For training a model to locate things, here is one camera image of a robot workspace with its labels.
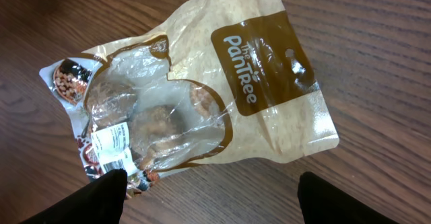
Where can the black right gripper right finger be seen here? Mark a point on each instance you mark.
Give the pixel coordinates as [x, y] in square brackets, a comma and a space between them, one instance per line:
[323, 203]

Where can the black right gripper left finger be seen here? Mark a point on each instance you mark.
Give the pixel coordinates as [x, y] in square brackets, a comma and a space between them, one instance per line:
[100, 202]

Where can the brown cookie bag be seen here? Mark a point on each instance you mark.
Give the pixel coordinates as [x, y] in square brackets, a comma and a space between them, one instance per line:
[218, 82]

